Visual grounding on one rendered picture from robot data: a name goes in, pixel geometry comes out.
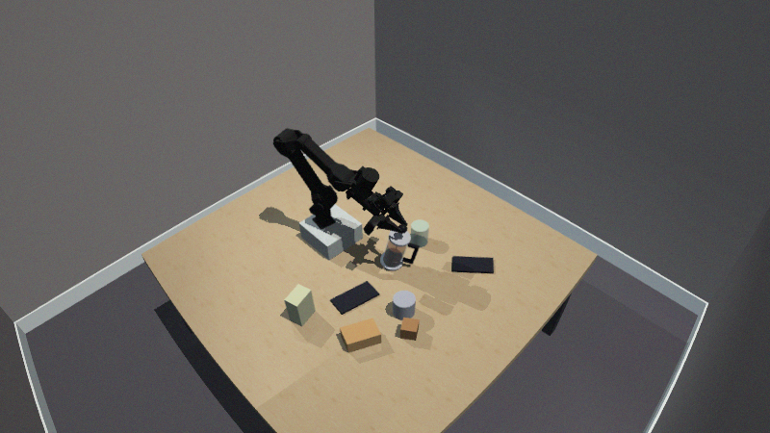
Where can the brown cube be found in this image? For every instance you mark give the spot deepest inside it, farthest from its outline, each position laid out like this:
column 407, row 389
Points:
column 409, row 329

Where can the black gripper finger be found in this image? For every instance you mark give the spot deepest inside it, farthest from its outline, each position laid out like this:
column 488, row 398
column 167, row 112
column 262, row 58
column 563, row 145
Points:
column 397, row 216
column 387, row 224

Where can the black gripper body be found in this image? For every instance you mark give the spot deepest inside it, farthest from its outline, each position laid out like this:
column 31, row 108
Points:
column 377, row 217

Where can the glass french press with black plunger knob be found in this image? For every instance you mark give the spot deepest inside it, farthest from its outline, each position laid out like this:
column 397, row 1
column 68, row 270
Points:
column 393, row 256

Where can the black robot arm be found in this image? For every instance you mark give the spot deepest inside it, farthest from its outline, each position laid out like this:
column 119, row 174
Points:
column 341, row 178

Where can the tan rectangular block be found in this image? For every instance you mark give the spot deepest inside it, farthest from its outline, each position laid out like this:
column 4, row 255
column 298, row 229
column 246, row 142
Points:
column 360, row 335

